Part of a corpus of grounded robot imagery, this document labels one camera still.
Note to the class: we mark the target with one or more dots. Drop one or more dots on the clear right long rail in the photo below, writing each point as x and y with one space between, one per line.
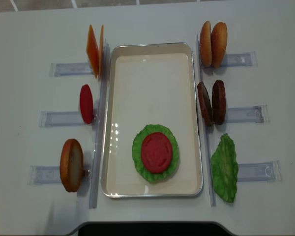
206 140

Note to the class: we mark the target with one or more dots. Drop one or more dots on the brown meat patty left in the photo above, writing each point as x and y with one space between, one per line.
205 105

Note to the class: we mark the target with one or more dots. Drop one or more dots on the clear rack bread slider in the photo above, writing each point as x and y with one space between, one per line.
242 59

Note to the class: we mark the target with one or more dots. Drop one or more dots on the clear rack patty slider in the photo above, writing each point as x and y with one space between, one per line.
255 114

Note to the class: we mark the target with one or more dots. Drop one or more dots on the sesame bun right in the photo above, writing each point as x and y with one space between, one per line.
219 36

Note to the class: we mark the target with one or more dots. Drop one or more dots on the sesame bun left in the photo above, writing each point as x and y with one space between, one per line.
205 44

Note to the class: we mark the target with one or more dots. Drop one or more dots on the sesame bun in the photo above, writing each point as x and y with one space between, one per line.
219 36
205 44

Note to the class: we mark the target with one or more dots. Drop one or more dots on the clear long rail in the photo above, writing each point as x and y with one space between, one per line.
206 140
100 128

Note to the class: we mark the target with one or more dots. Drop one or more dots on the white metal tray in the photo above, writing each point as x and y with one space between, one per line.
151 84

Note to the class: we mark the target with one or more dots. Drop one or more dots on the green lettuce leaf in rack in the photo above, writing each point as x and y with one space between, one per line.
225 169

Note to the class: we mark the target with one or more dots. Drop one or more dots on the clear rack bun slider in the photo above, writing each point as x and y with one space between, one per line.
39 175

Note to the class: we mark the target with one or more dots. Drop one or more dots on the bun half in left rack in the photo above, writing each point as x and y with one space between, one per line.
71 165

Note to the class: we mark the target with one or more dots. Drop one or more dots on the brown meat patty right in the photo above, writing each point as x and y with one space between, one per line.
218 102

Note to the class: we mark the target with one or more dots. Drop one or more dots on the red tomato slice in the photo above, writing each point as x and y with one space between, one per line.
86 104
156 152

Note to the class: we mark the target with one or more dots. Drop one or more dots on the brown meat patty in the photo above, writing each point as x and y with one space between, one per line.
218 102
205 105

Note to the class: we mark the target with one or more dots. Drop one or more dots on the clear left long rail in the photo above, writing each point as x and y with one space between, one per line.
100 128

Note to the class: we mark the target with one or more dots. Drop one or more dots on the green lettuce leaf on tray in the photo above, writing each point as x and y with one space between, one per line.
136 153

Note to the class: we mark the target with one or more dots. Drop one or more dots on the clear rack cheese slider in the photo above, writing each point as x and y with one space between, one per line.
70 69

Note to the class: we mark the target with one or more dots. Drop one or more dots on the clear rack tomato slider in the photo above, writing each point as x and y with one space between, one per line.
56 119

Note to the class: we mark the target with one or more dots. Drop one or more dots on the clear rack lettuce slider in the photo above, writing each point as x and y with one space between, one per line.
267 171

